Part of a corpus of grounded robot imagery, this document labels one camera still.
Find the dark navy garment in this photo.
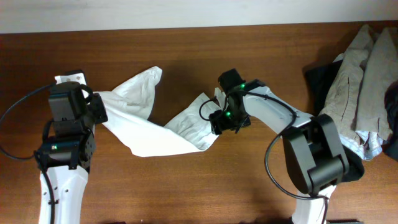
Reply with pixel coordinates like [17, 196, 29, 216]
[384, 87, 397, 161]

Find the grey beige garment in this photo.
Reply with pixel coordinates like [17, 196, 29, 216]
[321, 25, 397, 143]

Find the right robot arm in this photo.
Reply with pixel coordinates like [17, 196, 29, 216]
[206, 69, 349, 223]

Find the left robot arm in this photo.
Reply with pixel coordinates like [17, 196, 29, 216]
[34, 82, 108, 223]

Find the white t-shirt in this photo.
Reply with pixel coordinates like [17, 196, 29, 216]
[54, 65, 226, 157]

